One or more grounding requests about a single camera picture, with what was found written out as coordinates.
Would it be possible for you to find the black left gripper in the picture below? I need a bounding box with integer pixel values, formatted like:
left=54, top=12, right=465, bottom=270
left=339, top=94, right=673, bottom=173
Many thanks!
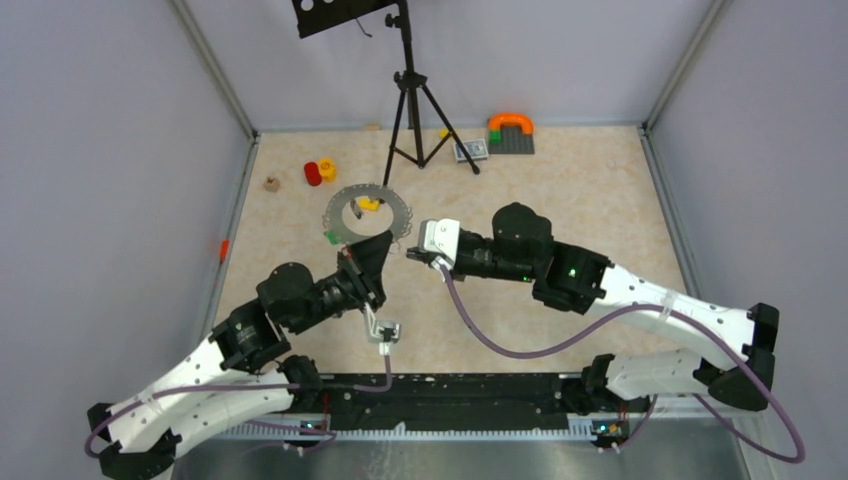
left=287, top=229, right=391, bottom=335

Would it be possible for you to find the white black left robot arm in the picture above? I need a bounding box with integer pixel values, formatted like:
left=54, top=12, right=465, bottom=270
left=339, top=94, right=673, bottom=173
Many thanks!
left=83, top=231, right=399, bottom=479

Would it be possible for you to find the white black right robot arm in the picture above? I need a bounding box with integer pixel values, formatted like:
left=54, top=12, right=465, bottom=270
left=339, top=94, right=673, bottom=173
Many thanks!
left=406, top=202, right=779, bottom=412

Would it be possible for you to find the yellow lego brick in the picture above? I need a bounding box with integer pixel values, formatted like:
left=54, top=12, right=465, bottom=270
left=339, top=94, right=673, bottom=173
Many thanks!
left=358, top=198, right=381, bottom=212

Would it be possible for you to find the yellow plastic cylinder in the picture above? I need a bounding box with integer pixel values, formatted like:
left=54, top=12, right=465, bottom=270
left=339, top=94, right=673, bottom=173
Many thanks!
left=318, top=157, right=337, bottom=183

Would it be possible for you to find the red plastic cylinder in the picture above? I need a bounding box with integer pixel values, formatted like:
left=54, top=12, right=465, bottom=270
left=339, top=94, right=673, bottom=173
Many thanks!
left=303, top=162, right=323, bottom=187

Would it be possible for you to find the blue playing card box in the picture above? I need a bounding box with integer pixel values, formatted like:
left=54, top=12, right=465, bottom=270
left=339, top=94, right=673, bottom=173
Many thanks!
left=454, top=139, right=489, bottom=163

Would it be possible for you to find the small wooden block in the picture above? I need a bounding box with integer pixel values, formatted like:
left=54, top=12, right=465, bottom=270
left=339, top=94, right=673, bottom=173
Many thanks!
left=262, top=176, right=281, bottom=193

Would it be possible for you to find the grey lego baseplate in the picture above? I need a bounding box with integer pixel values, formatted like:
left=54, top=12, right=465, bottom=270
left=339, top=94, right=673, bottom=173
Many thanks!
left=488, top=127, right=535, bottom=155

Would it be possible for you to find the orange plastic arch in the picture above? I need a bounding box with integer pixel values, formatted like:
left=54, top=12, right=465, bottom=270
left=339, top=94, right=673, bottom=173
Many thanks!
left=488, top=113, right=535, bottom=135

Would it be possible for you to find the black tripod stand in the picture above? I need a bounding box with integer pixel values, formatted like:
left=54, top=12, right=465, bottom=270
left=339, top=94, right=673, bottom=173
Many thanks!
left=381, top=1, right=481, bottom=187

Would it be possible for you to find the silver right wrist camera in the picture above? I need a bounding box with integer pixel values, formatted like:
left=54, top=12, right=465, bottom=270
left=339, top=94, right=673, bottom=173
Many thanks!
left=418, top=218, right=460, bottom=254

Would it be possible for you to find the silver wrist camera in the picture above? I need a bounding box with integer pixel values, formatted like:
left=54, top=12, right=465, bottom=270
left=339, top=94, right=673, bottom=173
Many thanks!
left=363, top=303, right=401, bottom=356
left=418, top=218, right=460, bottom=254

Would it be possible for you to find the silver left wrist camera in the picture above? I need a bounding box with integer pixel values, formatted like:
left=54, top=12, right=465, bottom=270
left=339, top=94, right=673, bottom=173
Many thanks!
left=363, top=303, right=401, bottom=356

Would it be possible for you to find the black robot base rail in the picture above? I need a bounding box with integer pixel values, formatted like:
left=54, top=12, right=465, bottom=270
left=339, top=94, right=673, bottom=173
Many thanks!
left=274, top=352, right=654, bottom=444

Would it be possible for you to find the black perforated mount plate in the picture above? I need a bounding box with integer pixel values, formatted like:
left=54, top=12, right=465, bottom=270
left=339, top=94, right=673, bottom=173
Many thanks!
left=291, top=0, right=396, bottom=39

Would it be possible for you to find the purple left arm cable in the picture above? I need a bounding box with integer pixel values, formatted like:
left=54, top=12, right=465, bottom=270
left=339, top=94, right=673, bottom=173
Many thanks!
left=84, top=352, right=396, bottom=460

